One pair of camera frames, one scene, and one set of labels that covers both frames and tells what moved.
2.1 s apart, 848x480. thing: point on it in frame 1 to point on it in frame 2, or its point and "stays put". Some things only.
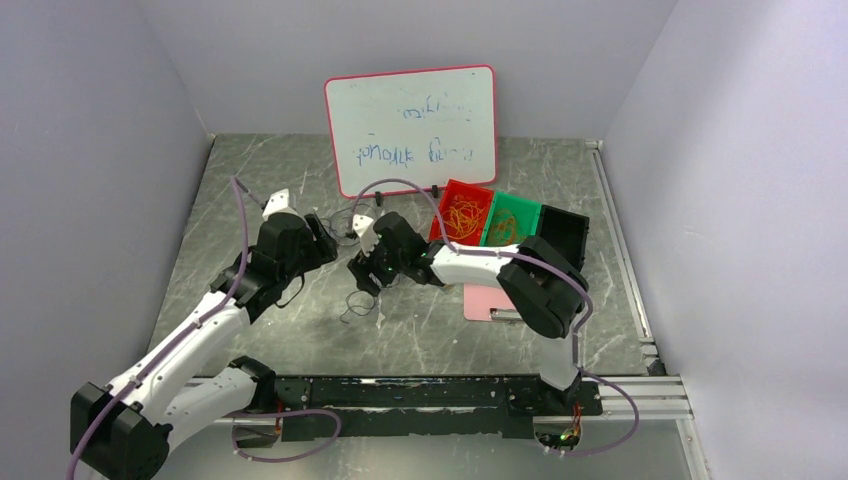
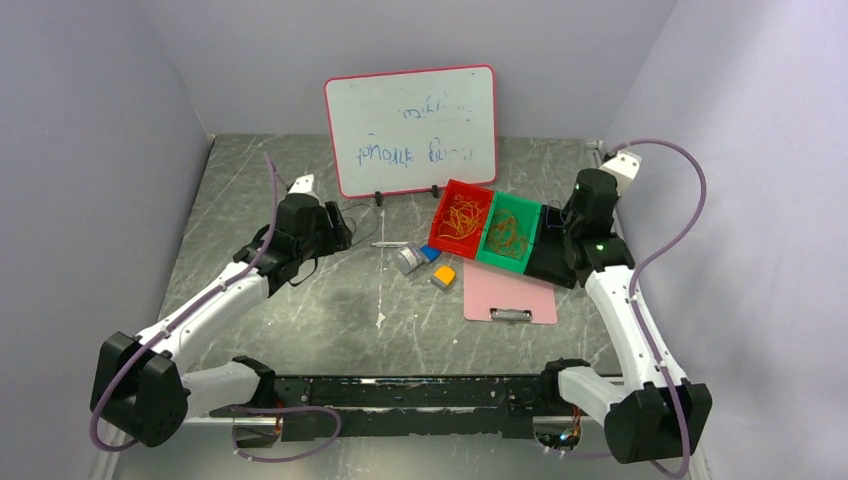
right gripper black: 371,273 to 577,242
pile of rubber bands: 502,229 stays put
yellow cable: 464,218 stays put
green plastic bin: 510,220 stays put
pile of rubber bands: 355,291 to 547,210
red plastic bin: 465,209 stays put
